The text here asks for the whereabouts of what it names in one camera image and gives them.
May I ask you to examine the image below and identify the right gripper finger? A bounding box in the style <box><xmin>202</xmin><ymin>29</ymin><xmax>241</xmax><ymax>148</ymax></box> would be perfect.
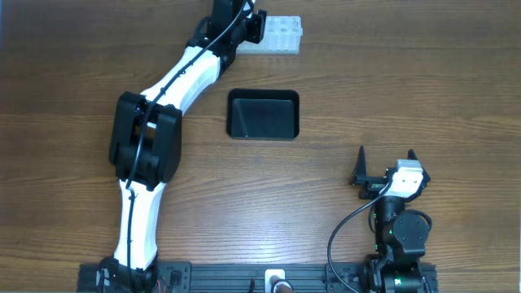
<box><xmin>351</xmin><ymin>146</ymin><xmax>368</xmax><ymax>186</ymax></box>
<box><xmin>407</xmin><ymin>148</ymin><xmax>431</xmax><ymax>189</ymax></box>

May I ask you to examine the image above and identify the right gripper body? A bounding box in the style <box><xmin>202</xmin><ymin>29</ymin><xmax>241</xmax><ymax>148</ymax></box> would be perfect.
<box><xmin>357</xmin><ymin>175</ymin><xmax>388</xmax><ymax>200</ymax></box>

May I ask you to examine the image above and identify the clear test tube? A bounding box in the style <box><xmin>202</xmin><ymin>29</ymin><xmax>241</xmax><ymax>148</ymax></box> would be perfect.
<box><xmin>234</xmin><ymin>99</ymin><xmax>247</xmax><ymax>138</ymax></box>

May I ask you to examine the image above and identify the black tray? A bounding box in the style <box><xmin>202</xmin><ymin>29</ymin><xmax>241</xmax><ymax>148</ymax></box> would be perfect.
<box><xmin>225</xmin><ymin>88</ymin><xmax>301</xmax><ymax>142</ymax></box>

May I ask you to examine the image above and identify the white test tube rack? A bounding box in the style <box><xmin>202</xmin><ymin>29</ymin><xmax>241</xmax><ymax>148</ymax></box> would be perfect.
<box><xmin>235</xmin><ymin>15</ymin><xmax>304</xmax><ymax>56</ymax></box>

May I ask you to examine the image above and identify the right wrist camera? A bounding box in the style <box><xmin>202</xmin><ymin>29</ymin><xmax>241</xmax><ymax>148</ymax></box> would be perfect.
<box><xmin>384</xmin><ymin>159</ymin><xmax>427</xmax><ymax>199</ymax></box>

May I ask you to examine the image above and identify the black cable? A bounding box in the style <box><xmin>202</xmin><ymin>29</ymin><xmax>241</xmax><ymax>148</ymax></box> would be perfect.
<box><xmin>326</xmin><ymin>181</ymin><xmax>394</xmax><ymax>293</ymax></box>
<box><xmin>125</xmin><ymin>0</ymin><xmax>252</xmax><ymax>190</ymax></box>

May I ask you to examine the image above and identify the mounting rail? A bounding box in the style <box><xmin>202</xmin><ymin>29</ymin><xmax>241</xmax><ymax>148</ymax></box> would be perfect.
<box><xmin>77</xmin><ymin>260</ymin><xmax>439</xmax><ymax>293</ymax></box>

